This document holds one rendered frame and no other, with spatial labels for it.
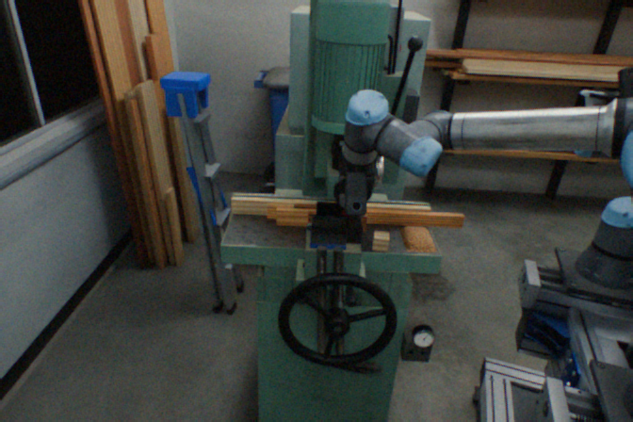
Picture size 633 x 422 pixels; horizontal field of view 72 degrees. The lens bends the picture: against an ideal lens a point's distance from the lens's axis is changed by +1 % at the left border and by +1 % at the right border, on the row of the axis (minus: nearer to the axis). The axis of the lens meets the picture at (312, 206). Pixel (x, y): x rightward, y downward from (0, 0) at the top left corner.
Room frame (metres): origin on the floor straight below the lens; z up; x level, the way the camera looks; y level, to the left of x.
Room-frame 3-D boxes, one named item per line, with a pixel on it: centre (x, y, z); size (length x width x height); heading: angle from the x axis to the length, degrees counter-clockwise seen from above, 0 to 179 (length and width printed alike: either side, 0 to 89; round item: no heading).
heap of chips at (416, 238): (1.06, -0.30, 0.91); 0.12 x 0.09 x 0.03; 0
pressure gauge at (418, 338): (0.94, -0.33, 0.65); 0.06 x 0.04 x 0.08; 90
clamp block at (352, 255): (0.95, -0.06, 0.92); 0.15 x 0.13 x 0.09; 90
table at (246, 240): (1.04, -0.06, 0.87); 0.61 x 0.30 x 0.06; 90
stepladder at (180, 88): (1.82, 0.50, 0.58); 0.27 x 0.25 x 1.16; 86
